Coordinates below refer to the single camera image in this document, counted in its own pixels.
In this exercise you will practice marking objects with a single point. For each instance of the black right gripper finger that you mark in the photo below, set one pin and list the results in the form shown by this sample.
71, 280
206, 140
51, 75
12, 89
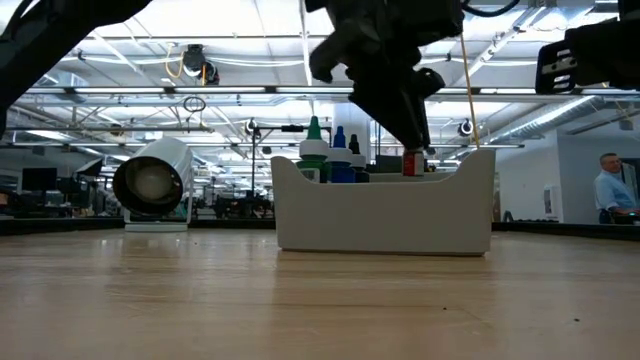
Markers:
555, 67

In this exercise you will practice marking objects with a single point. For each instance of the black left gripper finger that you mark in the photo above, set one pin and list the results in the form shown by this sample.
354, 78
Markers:
390, 120
423, 125

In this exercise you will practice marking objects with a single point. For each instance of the small Red Sunset dye bottle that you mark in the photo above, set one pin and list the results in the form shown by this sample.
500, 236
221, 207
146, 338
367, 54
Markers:
413, 164

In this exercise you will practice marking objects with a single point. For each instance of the large black-capped dye bottle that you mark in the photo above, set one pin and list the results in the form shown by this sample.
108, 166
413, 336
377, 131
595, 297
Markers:
358, 162

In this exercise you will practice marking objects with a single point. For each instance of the large blue-capped dye bottle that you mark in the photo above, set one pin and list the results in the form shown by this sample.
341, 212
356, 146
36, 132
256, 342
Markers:
341, 157

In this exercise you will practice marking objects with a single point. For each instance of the large green-capped dye bottle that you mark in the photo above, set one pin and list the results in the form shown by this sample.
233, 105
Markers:
314, 150

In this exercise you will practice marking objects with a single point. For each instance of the white plastic bin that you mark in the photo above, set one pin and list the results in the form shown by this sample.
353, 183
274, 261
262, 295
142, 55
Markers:
385, 215

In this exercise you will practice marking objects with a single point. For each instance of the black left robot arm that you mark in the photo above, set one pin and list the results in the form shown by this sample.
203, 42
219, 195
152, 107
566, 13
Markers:
40, 40

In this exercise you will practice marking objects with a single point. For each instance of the white column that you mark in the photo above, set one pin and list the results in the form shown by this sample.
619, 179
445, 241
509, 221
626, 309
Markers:
352, 125

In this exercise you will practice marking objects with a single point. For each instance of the black equipment box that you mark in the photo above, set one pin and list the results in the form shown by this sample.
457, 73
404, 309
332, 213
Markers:
389, 164

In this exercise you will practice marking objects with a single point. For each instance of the person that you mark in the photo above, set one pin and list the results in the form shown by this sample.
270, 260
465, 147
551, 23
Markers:
612, 192

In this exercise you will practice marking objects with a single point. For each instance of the overhead light bar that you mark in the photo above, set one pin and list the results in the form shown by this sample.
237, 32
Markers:
200, 90

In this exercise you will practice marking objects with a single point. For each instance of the white spotlight lamp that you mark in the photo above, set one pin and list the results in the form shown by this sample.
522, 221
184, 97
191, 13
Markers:
150, 182

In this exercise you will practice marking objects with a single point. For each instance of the dark monitor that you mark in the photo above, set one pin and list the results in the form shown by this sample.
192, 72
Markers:
39, 179

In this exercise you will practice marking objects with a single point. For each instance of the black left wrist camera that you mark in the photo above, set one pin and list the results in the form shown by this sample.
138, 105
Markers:
432, 20

